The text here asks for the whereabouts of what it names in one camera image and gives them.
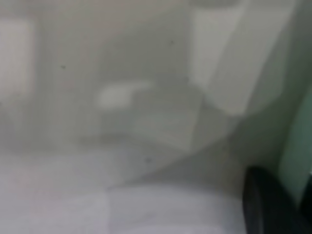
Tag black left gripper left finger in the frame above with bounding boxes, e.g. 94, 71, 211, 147
243, 165, 304, 234

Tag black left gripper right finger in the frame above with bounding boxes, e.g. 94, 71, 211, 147
300, 189, 312, 234

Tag green round plate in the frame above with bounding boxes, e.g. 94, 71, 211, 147
277, 91, 312, 204

